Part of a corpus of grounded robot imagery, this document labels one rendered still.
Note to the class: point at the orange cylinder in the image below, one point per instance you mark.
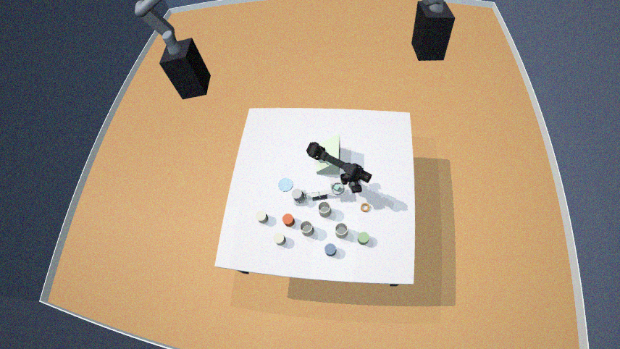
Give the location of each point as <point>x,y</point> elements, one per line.
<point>288,220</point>

